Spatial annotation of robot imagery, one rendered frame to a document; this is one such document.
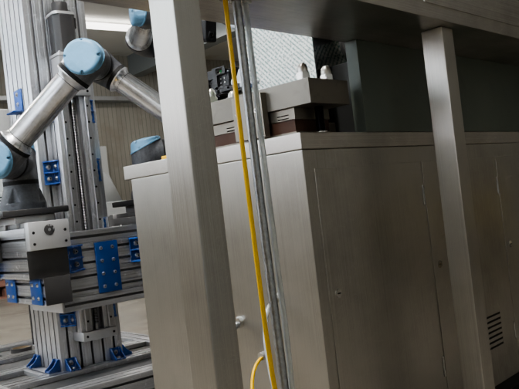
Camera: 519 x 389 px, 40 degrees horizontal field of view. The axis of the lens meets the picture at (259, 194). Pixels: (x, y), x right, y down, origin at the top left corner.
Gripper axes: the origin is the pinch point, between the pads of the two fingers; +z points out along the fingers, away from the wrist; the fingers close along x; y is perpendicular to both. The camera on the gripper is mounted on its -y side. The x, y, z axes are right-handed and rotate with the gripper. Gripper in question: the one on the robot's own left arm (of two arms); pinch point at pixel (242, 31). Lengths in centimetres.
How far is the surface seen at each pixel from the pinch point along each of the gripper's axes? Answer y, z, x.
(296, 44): 7.2, 24.0, -4.7
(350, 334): -39, 86, -20
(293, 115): -2, 46, -23
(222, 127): -17.3, 26.9, -23.3
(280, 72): -1.9, 22.8, -4.7
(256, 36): 2.4, 9.5, -4.7
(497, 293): -42, 88, 61
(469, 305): -27, 97, 9
